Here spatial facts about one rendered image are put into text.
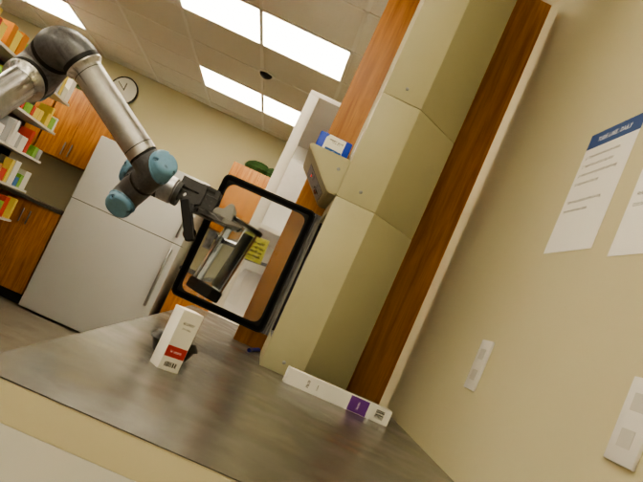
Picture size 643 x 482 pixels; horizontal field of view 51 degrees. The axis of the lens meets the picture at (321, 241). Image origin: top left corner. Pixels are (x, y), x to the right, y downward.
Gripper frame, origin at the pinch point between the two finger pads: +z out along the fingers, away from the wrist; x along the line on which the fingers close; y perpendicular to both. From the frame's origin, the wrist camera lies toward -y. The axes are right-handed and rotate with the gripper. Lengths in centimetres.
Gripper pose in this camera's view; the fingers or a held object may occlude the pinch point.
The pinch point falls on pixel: (238, 230)
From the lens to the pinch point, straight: 187.8
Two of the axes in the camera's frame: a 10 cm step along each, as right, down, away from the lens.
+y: 4.2, -9.0, 1.0
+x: -0.8, 0.8, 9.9
